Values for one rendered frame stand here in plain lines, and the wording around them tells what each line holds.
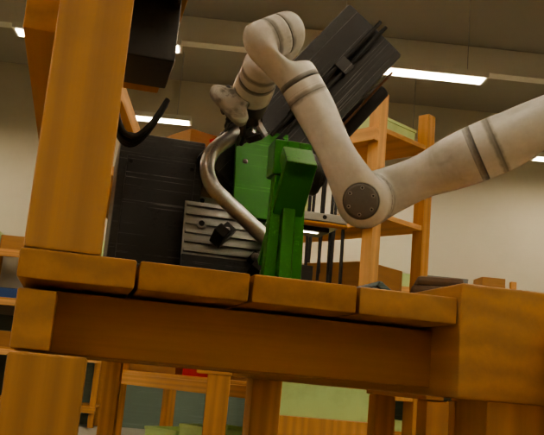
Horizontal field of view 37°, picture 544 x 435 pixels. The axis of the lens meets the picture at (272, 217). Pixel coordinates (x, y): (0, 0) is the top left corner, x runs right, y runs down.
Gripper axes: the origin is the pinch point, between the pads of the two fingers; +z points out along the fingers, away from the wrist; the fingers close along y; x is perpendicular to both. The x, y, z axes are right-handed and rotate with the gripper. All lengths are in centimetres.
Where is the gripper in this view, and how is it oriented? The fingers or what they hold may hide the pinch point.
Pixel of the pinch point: (236, 132)
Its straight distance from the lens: 164.8
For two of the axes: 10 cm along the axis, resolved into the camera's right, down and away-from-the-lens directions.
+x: -7.2, 5.3, -4.6
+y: -6.5, -7.4, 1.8
